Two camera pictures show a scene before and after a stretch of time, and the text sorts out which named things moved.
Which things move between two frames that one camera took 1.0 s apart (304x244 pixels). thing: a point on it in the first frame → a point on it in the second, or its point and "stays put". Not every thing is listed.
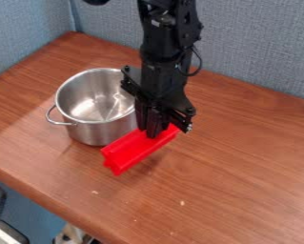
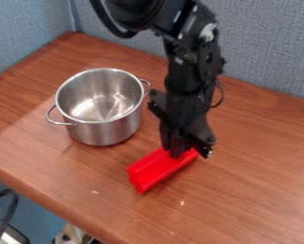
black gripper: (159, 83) → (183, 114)
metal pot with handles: (96, 106) stays put
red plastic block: (123, 151) → (155, 166)
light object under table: (70, 235) stays put
